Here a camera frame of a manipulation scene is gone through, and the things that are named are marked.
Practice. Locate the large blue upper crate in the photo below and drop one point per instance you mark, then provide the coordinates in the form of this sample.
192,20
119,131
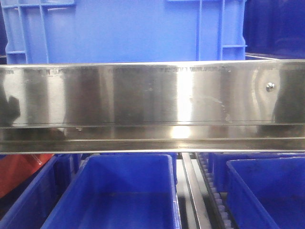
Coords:
88,31

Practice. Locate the blue bin with red bag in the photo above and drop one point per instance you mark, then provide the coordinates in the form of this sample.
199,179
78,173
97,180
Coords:
28,205

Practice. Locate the shelf rail bolt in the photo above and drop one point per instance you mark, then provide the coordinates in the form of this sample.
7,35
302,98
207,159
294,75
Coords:
270,86

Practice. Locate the dark blue upper right crate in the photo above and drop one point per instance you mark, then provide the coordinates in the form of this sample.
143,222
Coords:
275,27

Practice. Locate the steel roller track divider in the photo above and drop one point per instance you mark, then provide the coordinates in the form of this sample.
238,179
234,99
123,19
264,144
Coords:
197,202

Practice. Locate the blue centre bin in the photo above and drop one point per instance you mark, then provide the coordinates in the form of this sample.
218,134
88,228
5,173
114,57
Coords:
119,192

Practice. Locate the steel upper shelf rail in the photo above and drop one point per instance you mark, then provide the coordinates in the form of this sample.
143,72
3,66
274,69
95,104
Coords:
152,106

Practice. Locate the red plastic bag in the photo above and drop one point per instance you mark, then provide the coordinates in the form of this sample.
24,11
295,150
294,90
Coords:
15,169

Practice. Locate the blue rear right bin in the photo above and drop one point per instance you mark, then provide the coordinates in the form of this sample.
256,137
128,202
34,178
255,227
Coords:
256,168

